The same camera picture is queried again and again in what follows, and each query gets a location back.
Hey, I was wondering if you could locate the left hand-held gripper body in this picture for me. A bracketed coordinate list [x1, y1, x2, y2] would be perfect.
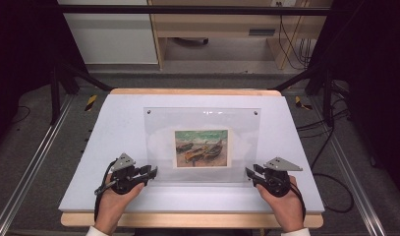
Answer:
[109, 152, 148, 196]

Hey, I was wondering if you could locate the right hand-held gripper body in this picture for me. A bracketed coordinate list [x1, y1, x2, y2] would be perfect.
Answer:
[259, 156, 304, 199]

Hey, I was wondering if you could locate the boat painting print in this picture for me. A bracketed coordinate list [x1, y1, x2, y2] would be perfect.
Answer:
[172, 129, 232, 169]

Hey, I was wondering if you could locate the clear acrylic picture frame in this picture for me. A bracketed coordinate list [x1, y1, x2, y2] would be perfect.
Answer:
[143, 106, 262, 185]

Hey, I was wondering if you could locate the person's right hand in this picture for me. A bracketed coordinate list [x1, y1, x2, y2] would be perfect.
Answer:
[256, 175, 306, 233]

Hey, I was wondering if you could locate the person's left hand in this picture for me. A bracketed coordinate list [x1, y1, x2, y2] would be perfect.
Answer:
[93, 174, 145, 236]

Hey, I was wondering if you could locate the white table cover sheet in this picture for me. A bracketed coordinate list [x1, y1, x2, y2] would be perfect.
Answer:
[58, 93, 325, 214]

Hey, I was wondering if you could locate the person's right white sleeve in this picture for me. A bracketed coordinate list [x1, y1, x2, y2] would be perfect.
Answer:
[280, 227, 312, 236]

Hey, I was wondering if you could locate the person's white sleeve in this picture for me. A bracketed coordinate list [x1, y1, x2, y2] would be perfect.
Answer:
[280, 227, 312, 236]
[85, 225, 110, 236]

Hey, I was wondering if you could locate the wooden table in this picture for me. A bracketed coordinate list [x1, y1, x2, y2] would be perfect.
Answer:
[60, 88, 324, 230]

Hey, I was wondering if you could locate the person's left white sleeve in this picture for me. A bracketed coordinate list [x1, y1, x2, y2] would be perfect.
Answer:
[85, 225, 110, 236]

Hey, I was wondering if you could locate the black metal stand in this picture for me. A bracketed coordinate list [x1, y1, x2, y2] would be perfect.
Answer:
[270, 63, 336, 127]
[49, 62, 114, 126]

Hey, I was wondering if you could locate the white cabinet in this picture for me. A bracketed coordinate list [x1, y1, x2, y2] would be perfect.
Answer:
[56, 0, 159, 66]

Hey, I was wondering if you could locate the light wooden desk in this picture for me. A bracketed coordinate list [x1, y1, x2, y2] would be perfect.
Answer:
[147, 0, 333, 71]

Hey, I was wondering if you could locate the black curtain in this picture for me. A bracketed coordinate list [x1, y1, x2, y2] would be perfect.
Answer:
[0, 0, 87, 151]
[307, 0, 400, 198]

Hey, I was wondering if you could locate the black horizontal bar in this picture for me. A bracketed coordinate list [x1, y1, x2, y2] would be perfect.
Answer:
[58, 4, 333, 17]

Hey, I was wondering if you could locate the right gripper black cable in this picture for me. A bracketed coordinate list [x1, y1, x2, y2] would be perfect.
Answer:
[289, 181, 308, 220]

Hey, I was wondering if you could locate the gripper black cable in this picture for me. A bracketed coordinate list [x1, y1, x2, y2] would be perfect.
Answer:
[93, 159, 118, 222]
[289, 181, 308, 220]

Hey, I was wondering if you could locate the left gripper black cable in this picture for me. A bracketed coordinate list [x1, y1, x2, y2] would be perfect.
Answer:
[93, 159, 118, 222]

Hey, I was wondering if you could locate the aluminium floor rail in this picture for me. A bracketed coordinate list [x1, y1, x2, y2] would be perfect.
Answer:
[310, 96, 387, 236]
[0, 94, 76, 236]

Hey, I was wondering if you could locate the thin black floor cable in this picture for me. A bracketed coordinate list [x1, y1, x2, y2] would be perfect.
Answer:
[12, 105, 31, 125]

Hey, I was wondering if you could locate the hanging cables bundle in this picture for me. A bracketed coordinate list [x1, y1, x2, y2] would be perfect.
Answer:
[275, 1, 313, 71]

